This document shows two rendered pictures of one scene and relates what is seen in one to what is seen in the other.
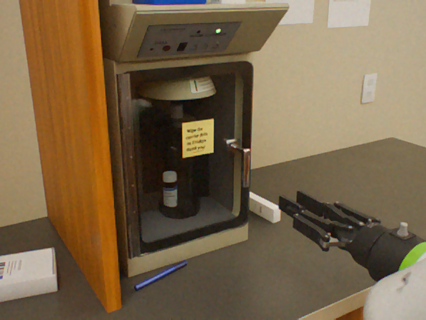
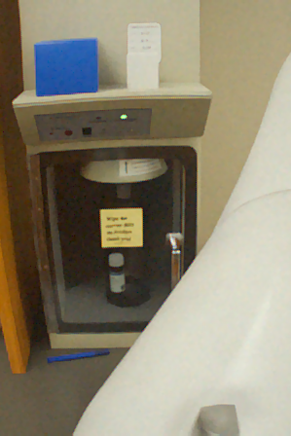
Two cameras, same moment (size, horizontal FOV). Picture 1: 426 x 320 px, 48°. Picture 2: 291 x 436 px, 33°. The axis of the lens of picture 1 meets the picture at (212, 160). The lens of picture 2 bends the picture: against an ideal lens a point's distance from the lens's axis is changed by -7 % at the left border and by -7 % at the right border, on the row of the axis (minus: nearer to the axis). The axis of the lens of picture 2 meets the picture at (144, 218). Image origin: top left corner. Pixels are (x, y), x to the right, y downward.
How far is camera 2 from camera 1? 0.47 m
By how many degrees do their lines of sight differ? 26
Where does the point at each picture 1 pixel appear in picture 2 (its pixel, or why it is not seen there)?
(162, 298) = (62, 378)
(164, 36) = (57, 123)
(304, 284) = not seen: hidden behind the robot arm
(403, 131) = not seen: outside the picture
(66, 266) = not seen: hidden behind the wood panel
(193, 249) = (122, 341)
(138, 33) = (28, 122)
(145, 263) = (67, 340)
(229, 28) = (137, 114)
